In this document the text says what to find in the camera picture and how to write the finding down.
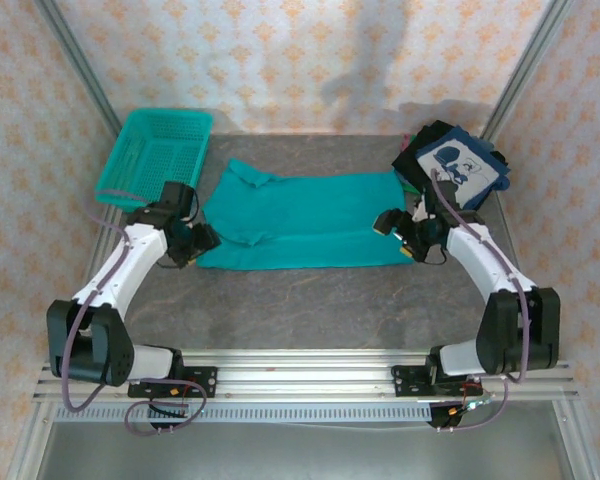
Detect teal printed t-shirt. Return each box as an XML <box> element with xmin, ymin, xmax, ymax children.
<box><xmin>195</xmin><ymin>158</ymin><xmax>415</xmax><ymax>272</ymax></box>

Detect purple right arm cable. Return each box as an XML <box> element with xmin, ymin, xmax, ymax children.
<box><xmin>429</xmin><ymin>167</ymin><xmax>532</xmax><ymax>434</ymax></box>

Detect aluminium frame post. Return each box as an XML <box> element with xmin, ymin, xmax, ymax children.
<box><xmin>479</xmin><ymin>0</ymin><xmax>576</xmax><ymax>141</ymax></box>
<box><xmin>33</xmin><ymin>0</ymin><xmax>124</xmax><ymax>139</ymax></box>

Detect stack of folded dark clothes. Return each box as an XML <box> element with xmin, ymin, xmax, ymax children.
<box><xmin>391</xmin><ymin>122</ymin><xmax>506</xmax><ymax>201</ymax></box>

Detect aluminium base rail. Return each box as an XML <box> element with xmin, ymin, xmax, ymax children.
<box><xmin>32</xmin><ymin>349</ymin><xmax>579</xmax><ymax>402</ymax></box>

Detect teal plastic basket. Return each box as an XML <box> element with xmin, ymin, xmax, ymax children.
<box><xmin>93</xmin><ymin>108</ymin><xmax>215</xmax><ymax>210</ymax></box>

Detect aluminium table side rail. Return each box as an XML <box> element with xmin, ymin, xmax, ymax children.
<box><xmin>494</xmin><ymin>197</ymin><xmax>600</xmax><ymax>480</ymax></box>
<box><xmin>4</xmin><ymin>204</ymin><xmax>121</xmax><ymax>480</ymax></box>

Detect red wires at base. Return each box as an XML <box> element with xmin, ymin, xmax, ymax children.
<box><xmin>147</xmin><ymin>378</ymin><xmax>204</xmax><ymax>419</ymax></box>
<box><xmin>447</xmin><ymin>382</ymin><xmax>496</xmax><ymax>419</ymax></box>

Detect red wires at left base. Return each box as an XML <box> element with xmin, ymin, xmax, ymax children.
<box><xmin>147</xmin><ymin>378</ymin><xmax>204</xmax><ymax>419</ymax></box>

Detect red wires at right base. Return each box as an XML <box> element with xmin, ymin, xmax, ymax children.
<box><xmin>447</xmin><ymin>382</ymin><xmax>496</xmax><ymax>419</ymax></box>

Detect white navy cartoon mouse t-shirt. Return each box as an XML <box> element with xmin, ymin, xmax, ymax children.
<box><xmin>414</xmin><ymin>125</ymin><xmax>512</xmax><ymax>211</ymax></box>

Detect grey slotted cable duct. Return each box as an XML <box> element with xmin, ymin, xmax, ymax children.
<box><xmin>54</xmin><ymin>403</ymin><xmax>434</xmax><ymax>424</ymax></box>

